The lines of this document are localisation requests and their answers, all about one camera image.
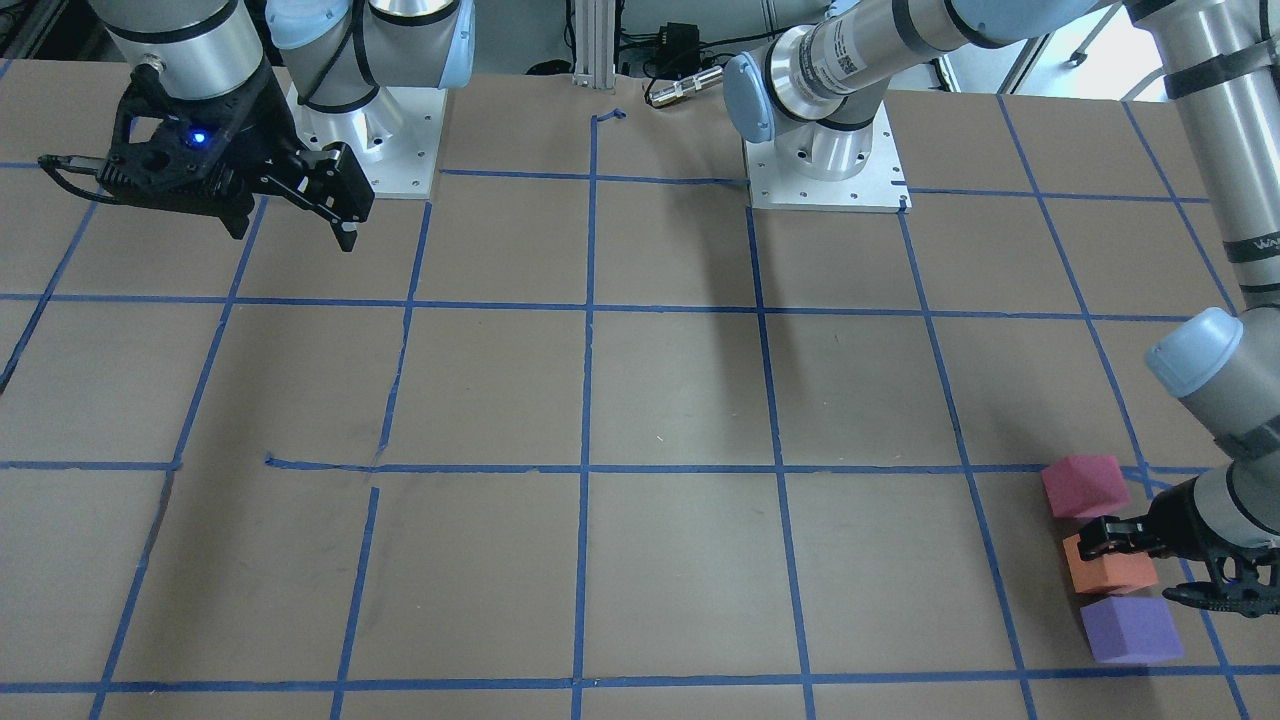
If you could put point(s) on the purple foam cube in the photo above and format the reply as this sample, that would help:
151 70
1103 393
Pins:
1131 630

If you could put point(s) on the orange foam cube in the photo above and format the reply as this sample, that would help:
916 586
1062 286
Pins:
1117 573

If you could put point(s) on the pink foam cube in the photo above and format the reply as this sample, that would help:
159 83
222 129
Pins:
1085 486

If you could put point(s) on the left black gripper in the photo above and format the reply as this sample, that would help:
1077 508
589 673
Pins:
1188 527

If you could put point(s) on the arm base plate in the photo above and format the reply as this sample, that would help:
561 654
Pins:
396 137
815 168

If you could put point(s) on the aluminium frame post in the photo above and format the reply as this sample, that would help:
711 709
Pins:
596 36

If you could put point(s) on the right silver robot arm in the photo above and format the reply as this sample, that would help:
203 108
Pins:
339 53

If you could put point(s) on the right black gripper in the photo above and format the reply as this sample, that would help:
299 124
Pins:
268 133

